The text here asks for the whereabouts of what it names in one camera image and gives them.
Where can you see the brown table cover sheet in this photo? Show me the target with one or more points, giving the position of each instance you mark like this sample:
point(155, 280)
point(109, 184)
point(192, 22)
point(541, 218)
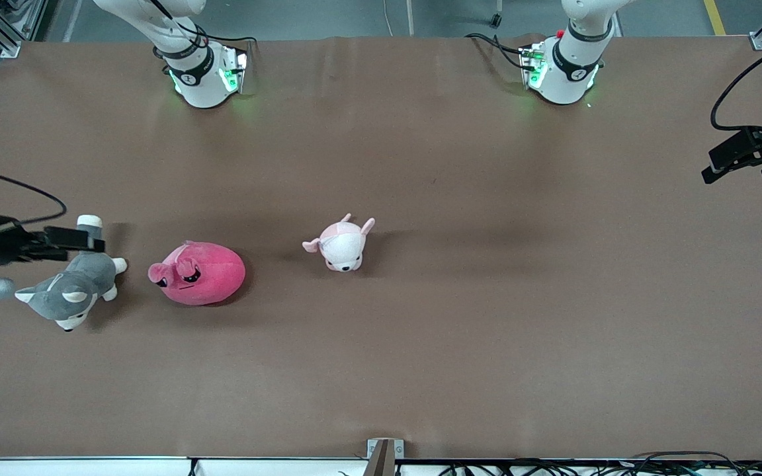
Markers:
point(421, 363)

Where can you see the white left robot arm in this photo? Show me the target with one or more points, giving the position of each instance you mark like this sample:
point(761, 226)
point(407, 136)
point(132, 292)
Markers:
point(566, 79)

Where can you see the pale pink white plush pig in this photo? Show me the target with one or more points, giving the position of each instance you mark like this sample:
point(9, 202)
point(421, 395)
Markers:
point(344, 248)

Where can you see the hot pink plush toy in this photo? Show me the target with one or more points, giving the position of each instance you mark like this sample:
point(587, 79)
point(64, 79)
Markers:
point(212, 274)

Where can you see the black caster wheel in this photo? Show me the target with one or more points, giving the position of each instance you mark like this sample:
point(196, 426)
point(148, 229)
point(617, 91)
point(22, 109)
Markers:
point(497, 18)

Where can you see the grey white husky plush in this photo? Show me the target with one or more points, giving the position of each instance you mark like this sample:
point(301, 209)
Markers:
point(70, 291)

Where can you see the white table edge rail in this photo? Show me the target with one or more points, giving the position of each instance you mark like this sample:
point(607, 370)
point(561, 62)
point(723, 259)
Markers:
point(90, 468)

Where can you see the metal table edge bracket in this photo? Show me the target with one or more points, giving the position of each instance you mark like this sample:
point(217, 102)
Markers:
point(384, 456)

